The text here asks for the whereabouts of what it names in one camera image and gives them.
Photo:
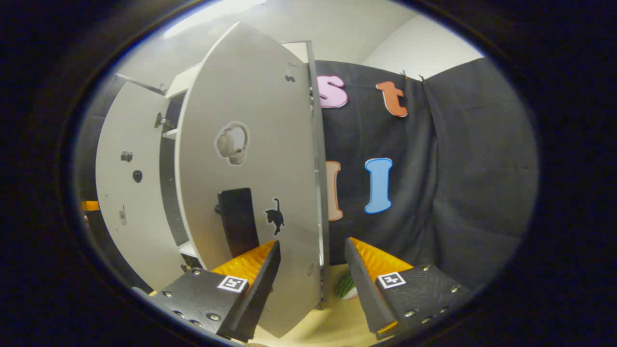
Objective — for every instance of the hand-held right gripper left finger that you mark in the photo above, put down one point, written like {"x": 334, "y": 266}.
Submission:
{"x": 255, "y": 299}

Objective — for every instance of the white and grey cabinet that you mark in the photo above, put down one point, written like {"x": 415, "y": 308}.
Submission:
{"x": 322, "y": 193}

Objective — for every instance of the metal door hinge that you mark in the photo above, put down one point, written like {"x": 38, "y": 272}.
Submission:
{"x": 159, "y": 120}

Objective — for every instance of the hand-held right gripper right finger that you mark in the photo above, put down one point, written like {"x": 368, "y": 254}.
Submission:
{"x": 366, "y": 299}

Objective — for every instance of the watermelon slice toy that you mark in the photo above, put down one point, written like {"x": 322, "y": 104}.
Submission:
{"x": 344, "y": 285}

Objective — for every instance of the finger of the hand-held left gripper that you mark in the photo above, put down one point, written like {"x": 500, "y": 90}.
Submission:
{"x": 90, "y": 206}

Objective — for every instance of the white cabinet shelf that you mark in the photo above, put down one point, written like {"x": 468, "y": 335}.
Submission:
{"x": 188, "y": 249}
{"x": 169, "y": 133}

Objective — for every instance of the white cabinet door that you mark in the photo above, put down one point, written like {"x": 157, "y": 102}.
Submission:
{"x": 250, "y": 96}
{"x": 130, "y": 193}

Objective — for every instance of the black backdrop cloth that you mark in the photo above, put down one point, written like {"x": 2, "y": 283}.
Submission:
{"x": 458, "y": 168}

